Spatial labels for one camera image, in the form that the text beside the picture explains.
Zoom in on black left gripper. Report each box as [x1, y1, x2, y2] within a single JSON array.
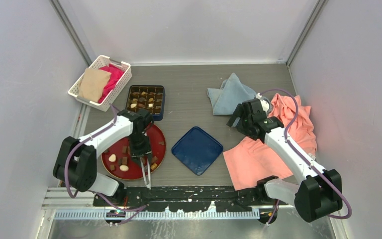
[[128, 132, 152, 167]]

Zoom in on metal tongs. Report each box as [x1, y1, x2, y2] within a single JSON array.
[[140, 156, 152, 189]]

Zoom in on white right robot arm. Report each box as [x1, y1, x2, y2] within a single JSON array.
[[227, 99, 344, 223]]

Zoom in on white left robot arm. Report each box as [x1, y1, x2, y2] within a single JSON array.
[[53, 109, 154, 206]]

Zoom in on blue chocolate tin box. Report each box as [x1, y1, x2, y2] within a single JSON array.
[[126, 85, 166, 121]]

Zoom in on caramel cube chocolate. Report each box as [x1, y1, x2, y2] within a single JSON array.
[[150, 163, 158, 171]]

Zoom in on white oval chocolate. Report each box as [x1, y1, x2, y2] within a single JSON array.
[[119, 165, 129, 172], [108, 154, 116, 162]]

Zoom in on light blue denim cloth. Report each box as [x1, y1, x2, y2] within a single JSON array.
[[207, 73, 257, 116]]

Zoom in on pink cloth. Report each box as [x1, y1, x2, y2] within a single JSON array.
[[223, 93, 317, 191]]

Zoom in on red round tray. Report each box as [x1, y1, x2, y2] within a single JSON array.
[[101, 125, 166, 181]]

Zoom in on white plastic basket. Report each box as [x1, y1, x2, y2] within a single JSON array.
[[68, 55, 132, 112]]

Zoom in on magenta cloth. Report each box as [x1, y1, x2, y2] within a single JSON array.
[[98, 64, 124, 104]]

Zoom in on blue tin lid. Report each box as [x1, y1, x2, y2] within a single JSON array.
[[171, 126, 223, 176]]

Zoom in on beige cloth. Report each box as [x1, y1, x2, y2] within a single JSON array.
[[78, 68, 110, 103]]

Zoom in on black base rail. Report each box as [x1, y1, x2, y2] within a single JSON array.
[[109, 186, 276, 213]]

